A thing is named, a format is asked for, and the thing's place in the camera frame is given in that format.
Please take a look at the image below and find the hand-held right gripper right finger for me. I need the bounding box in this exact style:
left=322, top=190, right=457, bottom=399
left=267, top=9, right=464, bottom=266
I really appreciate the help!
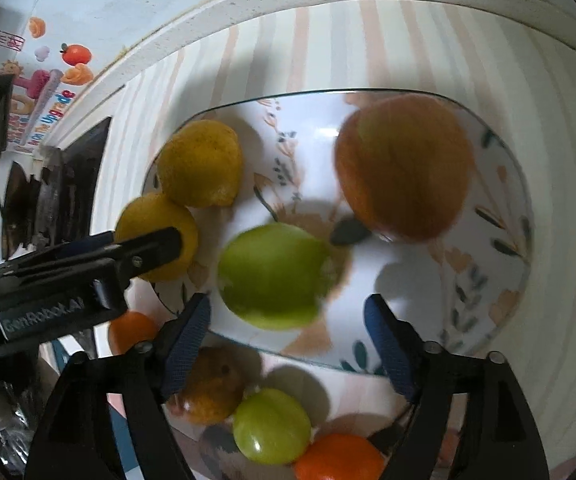
left=364, top=293, right=551, bottom=480

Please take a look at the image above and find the large green fruit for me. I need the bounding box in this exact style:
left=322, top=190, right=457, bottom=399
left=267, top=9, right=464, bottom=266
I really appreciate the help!
left=217, top=223, right=339, bottom=331

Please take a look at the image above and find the round yellow citrus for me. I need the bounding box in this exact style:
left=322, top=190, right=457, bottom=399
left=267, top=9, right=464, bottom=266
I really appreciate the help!
left=114, top=192, right=199, bottom=283

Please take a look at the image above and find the striped tablecloth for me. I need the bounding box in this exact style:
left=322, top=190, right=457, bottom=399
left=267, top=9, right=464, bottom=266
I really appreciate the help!
left=90, top=0, right=576, bottom=480

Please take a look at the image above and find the brownish spotted orange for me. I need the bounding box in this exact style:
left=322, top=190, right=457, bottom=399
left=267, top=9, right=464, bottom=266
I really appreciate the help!
left=168, top=346, right=246, bottom=426

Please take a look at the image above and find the small green fruit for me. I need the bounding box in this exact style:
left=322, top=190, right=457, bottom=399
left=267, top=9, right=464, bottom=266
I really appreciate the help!
left=232, top=388, right=313, bottom=466

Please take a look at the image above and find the colourful wall poster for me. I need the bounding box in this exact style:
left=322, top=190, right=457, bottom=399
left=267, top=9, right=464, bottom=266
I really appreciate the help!
left=0, top=15, right=96, bottom=156

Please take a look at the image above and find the large red-orange apple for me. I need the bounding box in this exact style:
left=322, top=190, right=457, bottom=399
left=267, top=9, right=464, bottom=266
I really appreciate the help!
left=334, top=94, right=476, bottom=242

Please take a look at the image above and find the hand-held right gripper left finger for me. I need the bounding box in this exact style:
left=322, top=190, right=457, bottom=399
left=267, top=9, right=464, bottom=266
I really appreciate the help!
left=24, top=292, right=213, bottom=480

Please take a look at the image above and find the small orange tangerine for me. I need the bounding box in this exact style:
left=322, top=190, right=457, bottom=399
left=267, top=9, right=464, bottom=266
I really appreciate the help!
left=108, top=311, right=159, bottom=356

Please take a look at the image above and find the bright orange tangerine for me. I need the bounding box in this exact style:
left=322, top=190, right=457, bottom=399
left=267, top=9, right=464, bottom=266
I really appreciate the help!
left=294, top=433, right=386, bottom=480

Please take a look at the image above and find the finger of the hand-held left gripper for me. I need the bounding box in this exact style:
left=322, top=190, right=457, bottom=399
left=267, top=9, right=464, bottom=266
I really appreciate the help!
left=0, top=231, right=118, bottom=281
left=90, top=226, right=185, bottom=286

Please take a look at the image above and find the large floral plate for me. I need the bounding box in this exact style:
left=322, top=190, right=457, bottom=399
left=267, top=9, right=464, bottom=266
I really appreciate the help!
left=140, top=89, right=537, bottom=374

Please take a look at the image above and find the dark cabinet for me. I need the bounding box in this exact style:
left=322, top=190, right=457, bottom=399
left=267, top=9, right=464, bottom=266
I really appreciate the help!
left=0, top=117, right=114, bottom=261

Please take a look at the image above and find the bumpy yellow citrus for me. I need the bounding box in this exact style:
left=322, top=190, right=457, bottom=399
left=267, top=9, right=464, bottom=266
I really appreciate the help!
left=156, top=119, right=245, bottom=208

